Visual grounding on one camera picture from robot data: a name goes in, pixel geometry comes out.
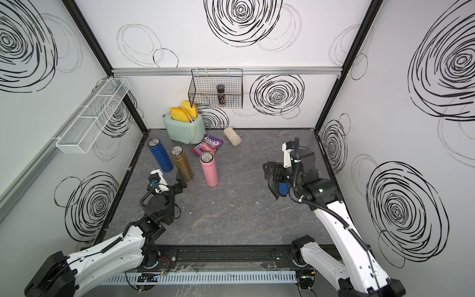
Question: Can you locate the blue and grey cloth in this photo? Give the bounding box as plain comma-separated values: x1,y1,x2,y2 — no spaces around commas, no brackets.
262,161,289,200

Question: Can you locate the gold thermos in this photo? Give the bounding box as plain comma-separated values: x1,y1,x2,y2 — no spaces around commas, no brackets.
170,146,194,181

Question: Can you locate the pink thermos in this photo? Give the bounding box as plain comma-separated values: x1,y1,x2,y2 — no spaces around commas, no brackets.
200,152,219,187

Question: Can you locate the blue thermos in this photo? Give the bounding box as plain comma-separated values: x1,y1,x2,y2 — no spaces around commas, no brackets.
147,138,174,173

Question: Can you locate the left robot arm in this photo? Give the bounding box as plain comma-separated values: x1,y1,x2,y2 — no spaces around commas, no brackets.
24,170,187,297

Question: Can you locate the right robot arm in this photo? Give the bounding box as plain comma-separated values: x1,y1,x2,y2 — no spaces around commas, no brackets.
263,137,406,297

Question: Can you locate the purple candy bag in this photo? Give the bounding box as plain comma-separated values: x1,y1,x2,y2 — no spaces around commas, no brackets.
191,134,224,156

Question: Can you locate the mint green toaster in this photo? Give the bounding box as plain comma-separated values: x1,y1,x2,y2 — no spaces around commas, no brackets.
163,113,206,144

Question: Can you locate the clear jar of oats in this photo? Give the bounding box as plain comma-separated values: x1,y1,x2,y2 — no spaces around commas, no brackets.
223,126,242,146

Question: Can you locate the front yellow toast slice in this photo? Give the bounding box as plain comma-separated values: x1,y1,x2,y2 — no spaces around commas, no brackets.
170,108,192,123

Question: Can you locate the yellow toast slice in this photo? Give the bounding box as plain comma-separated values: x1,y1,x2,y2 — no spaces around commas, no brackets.
170,108,192,123
181,100,198,120

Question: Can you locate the rear yellow toast slice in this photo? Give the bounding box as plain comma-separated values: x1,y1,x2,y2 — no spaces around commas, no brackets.
181,100,198,120

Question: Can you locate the dark spice bottle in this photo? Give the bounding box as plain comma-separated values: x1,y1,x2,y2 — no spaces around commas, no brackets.
216,84,226,106

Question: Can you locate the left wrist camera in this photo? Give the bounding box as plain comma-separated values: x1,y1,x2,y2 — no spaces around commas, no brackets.
147,169,170,195

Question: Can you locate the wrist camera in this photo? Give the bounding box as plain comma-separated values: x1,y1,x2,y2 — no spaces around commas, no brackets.
282,141,295,168
147,169,170,195

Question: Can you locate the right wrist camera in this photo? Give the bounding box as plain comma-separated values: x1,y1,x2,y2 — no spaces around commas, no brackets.
282,141,295,168

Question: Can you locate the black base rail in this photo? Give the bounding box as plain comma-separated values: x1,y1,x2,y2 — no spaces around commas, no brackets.
75,244,376,269

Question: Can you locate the black wire basket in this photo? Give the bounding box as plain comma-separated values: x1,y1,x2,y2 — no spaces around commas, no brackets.
188,68,244,109

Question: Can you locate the white slotted cable duct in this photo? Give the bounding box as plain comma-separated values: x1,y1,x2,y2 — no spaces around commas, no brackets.
103,271,297,286

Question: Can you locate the white mesh wall shelf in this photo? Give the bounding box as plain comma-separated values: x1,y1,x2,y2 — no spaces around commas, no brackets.
56,77,132,154

